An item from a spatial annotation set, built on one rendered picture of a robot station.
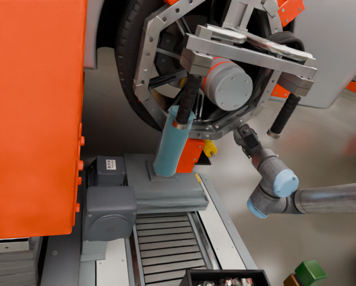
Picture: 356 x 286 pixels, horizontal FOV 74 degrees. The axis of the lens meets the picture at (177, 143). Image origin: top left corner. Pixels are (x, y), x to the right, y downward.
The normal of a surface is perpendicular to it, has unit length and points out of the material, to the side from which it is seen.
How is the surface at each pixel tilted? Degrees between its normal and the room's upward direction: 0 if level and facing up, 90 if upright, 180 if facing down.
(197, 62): 90
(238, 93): 90
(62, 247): 0
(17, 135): 90
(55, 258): 0
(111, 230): 90
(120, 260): 0
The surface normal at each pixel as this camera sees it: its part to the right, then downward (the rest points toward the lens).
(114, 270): 0.27, -0.81
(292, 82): -0.93, -0.07
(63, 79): 0.27, 0.58
